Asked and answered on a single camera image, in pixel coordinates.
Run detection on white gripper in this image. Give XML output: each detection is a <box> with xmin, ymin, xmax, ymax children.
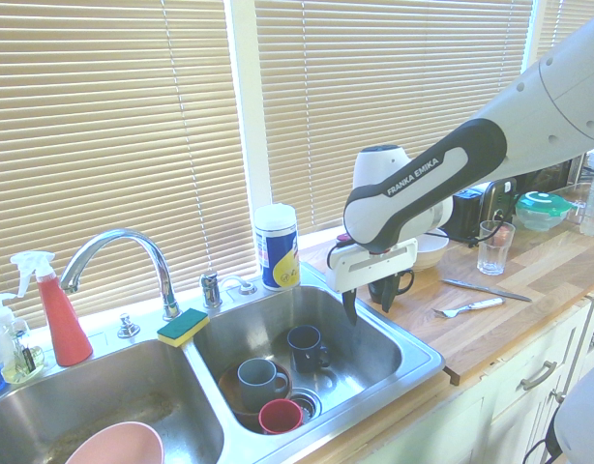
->
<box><xmin>324</xmin><ymin>238</ymin><xmax>420</xmax><ymax>327</ymax></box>

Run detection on white-handled steel fork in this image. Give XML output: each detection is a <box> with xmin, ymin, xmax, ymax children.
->
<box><xmin>431</xmin><ymin>297</ymin><xmax>506</xmax><ymax>320</ymax></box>

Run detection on stainless steel double sink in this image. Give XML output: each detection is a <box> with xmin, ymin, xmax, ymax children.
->
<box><xmin>0</xmin><ymin>263</ymin><xmax>446</xmax><ymax>464</ymax></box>

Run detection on white sink sprayer head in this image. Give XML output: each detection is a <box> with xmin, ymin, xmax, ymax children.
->
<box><xmin>223</xmin><ymin>275</ymin><xmax>259</xmax><ymax>297</ymax></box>

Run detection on chrome sink knob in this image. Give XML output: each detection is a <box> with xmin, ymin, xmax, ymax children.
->
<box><xmin>116</xmin><ymin>312</ymin><xmax>141</xmax><ymax>338</ymax></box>

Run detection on black mug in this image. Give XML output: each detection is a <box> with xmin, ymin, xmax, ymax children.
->
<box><xmin>368</xmin><ymin>269</ymin><xmax>417</xmax><ymax>305</ymax></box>

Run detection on white stacked bowls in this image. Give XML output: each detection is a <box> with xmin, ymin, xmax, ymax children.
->
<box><xmin>414</xmin><ymin>228</ymin><xmax>449</xmax><ymax>272</ymax></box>

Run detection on navy blue mug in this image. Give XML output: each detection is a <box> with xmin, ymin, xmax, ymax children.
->
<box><xmin>285</xmin><ymin>325</ymin><xmax>333</xmax><ymax>373</ymax></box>

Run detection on white blue wipes canister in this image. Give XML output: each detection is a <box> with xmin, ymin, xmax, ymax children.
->
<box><xmin>254</xmin><ymin>203</ymin><xmax>302</xmax><ymax>292</ymax></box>

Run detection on steel table knife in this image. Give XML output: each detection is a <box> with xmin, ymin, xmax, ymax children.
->
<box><xmin>440</xmin><ymin>278</ymin><xmax>534</xmax><ymax>304</ymax></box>

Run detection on metal drain strainer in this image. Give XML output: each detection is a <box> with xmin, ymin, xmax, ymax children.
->
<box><xmin>289</xmin><ymin>388</ymin><xmax>323</xmax><ymax>417</ymax></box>

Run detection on black silver toaster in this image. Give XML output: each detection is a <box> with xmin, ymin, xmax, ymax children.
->
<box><xmin>446</xmin><ymin>177</ymin><xmax>519</xmax><ymax>246</ymax></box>

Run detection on clear glass tumbler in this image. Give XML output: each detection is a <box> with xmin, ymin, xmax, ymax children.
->
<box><xmin>477</xmin><ymin>219</ymin><xmax>515</xmax><ymax>276</ymax></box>

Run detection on grey mug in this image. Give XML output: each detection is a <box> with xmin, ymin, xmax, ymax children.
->
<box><xmin>236</xmin><ymin>358</ymin><xmax>289</xmax><ymax>412</ymax></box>

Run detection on red plastic cup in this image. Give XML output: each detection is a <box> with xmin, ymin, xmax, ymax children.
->
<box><xmin>257</xmin><ymin>398</ymin><xmax>304</xmax><ymax>435</ymax></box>

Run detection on brown wooden bowl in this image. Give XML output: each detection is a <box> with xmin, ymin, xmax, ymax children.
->
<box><xmin>218</xmin><ymin>356</ymin><xmax>294</xmax><ymax>434</ymax></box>

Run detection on yellow green sponge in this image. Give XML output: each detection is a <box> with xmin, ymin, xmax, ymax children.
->
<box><xmin>156</xmin><ymin>307</ymin><xmax>210</xmax><ymax>348</ymax></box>

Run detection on green-lidded food container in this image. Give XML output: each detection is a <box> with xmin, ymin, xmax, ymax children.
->
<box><xmin>514</xmin><ymin>190</ymin><xmax>573</xmax><ymax>232</ymax></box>

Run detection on dark microwave oven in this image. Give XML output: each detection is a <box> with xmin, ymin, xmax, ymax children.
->
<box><xmin>515</xmin><ymin>154</ymin><xmax>586</xmax><ymax>195</ymax></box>

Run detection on chrome curved faucet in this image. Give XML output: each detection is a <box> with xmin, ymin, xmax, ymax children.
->
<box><xmin>59</xmin><ymin>228</ymin><xmax>183</xmax><ymax>321</ymax></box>

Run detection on medium beige window blind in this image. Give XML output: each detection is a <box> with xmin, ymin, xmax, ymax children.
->
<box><xmin>253</xmin><ymin>0</ymin><xmax>534</xmax><ymax>243</ymax></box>

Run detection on grey rounded housing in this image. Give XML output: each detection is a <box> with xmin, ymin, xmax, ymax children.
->
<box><xmin>550</xmin><ymin>362</ymin><xmax>594</xmax><ymax>464</ymax></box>

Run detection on pink plastic bowl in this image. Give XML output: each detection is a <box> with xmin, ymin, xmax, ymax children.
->
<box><xmin>64</xmin><ymin>420</ymin><xmax>165</xmax><ymax>464</ymax></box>

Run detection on red spray bottle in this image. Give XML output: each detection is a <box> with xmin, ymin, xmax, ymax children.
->
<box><xmin>10</xmin><ymin>250</ymin><xmax>94</xmax><ymax>367</ymax></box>

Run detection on wide beige window blind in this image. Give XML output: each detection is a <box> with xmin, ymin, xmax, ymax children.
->
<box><xmin>0</xmin><ymin>0</ymin><xmax>248</xmax><ymax>330</ymax></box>

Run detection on narrow beige window blind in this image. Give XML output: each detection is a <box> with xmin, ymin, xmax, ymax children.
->
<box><xmin>536</xmin><ymin>0</ymin><xmax>594</xmax><ymax>69</ymax></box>

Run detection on yellow liquid soap bottle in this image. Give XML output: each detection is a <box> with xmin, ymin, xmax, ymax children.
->
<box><xmin>1</xmin><ymin>316</ymin><xmax>45</xmax><ymax>385</ymax></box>

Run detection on chrome faucet lever handle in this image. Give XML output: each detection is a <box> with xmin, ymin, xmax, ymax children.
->
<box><xmin>200</xmin><ymin>271</ymin><xmax>224</xmax><ymax>309</ymax></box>

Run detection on metal cabinet drawer handle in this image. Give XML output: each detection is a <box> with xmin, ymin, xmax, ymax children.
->
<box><xmin>520</xmin><ymin>360</ymin><xmax>558</xmax><ymax>392</ymax></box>

